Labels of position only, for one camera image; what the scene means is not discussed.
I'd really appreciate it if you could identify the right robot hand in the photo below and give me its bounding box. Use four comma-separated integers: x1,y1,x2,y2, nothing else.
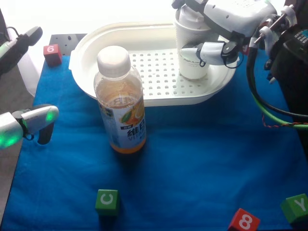
171,0,277,68

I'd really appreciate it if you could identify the white lidded cup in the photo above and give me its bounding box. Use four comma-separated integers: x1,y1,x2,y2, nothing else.
174,9,210,80

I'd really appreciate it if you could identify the orange juice bottle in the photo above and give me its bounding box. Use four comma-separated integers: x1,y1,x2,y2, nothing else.
93,45,147,154

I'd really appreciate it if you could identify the white oval tray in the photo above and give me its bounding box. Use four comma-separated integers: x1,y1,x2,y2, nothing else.
68,22,238,107

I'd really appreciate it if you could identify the blue table cloth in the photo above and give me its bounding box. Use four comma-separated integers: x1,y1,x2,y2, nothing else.
0,51,308,231

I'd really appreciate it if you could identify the red block with six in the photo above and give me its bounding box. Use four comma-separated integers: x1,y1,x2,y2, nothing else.
43,43,63,67

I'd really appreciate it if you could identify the green block with letter Y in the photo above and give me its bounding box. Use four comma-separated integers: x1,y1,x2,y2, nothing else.
280,193,308,224

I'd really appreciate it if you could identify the red block with eight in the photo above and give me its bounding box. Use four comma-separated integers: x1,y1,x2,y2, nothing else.
228,208,261,231

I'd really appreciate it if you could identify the green block with letter C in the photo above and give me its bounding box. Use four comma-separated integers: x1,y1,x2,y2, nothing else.
95,189,120,217

